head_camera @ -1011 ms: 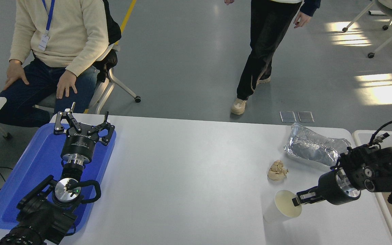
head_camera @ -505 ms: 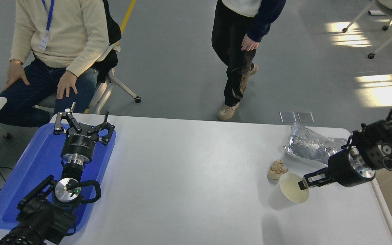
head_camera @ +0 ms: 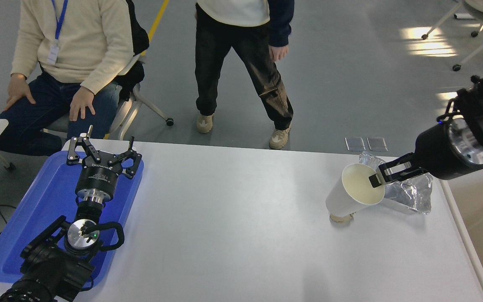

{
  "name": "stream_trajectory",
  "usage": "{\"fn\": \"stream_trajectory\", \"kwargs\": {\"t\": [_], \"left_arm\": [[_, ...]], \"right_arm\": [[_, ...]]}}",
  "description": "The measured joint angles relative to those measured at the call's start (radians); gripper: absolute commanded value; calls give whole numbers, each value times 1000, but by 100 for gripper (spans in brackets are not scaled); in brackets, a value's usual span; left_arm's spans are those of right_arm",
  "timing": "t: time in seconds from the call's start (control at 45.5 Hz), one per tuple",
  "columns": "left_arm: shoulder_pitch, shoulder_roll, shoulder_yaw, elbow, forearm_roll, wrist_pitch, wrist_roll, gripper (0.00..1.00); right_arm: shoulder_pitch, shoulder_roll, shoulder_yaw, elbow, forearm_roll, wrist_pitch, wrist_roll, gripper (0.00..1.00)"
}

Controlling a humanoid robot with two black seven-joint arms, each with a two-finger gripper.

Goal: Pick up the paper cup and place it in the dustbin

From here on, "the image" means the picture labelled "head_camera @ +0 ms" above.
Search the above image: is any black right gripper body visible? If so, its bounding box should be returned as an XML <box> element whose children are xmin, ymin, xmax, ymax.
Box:
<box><xmin>414</xmin><ymin>123</ymin><xmax>473</xmax><ymax>181</ymax></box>

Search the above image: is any clear rectangular floor plate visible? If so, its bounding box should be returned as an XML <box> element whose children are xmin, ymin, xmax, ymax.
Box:
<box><xmin>366</xmin><ymin>137</ymin><xmax>388</xmax><ymax>152</ymax></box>
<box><xmin>345</xmin><ymin>137</ymin><xmax>366</xmax><ymax>152</ymax></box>

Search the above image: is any person's right hand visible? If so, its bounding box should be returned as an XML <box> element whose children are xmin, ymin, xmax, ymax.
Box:
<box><xmin>5</xmin><ymin>73</ymin><xmax>36</xmax><ymax>112</ymax></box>

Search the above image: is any person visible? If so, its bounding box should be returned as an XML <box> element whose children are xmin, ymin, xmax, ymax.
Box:
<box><xmin>194</xmin><ymin>0</ymin><xmax>296</xmax><ymax>150</ymax></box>
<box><xmin>0</xmin><ymin>0</ymin><xmax>150</xmax><ymax>156</ymax></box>

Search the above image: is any blue plastic tray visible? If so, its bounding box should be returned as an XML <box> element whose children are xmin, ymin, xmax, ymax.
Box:
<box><xmin>0</xmin><ymin>151</ymin><xmax>144</xmax><ymax>290</ymax></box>

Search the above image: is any white paper cup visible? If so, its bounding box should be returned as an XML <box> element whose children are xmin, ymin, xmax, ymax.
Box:
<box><xmin>325</xmin><ymin>163</ymin><xmax>386</xmax><ymax>219</ymax></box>

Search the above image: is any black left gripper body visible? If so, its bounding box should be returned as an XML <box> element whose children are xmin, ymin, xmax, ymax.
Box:
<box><xmin>76</xmin><ymin>162</ymin><xmax>124</xmax><ymax>198</ymax></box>

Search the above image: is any white chair with casters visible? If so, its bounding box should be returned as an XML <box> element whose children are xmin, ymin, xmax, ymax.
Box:
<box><xmin>421</xmin><ymin>0</ymin><xmax>483</xmax><ymax>73</ymax></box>

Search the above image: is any crumpled silver foil tray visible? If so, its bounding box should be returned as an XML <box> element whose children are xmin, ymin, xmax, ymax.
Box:
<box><xmin>359</xmin><ymin>151</ymin><xmax>434</xmax><ymax>215</ymax></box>

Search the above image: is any person's left hand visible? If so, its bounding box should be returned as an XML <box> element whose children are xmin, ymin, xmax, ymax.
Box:
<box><xmin>269</xmin><ymin>44</ymin><xmax>289</xmax><ymax>62</ymax></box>
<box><xmin>69</xmin><ymin>86</ymin><xmax>96</xmax><ymax>122</ymax></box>

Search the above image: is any white wheeled office chair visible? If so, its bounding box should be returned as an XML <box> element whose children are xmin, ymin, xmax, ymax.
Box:
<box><xmin>42</xmin><ymin>0</ymin><xmax>174</xmax><ymax>141</ymax></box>

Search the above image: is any crumpled tan paper ball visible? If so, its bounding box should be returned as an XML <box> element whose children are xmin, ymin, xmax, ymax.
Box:
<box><xmin>330</xmin><ymin>212</ymin><xmax>355</xmax><ymax>224</ymax></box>

